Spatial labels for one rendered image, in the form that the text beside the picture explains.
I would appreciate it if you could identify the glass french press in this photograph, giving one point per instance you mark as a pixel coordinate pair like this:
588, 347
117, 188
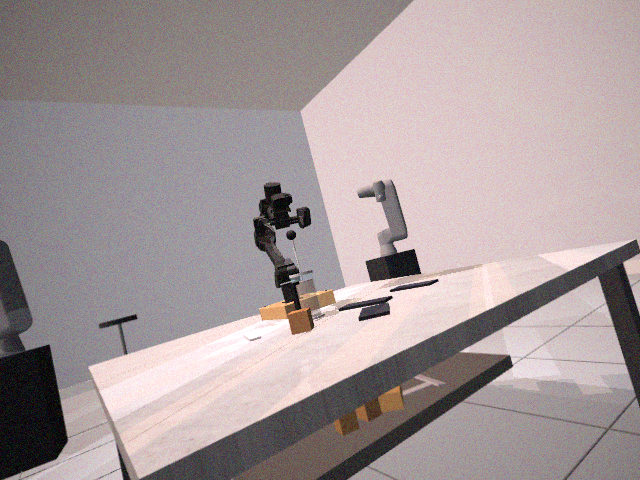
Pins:
303, 288

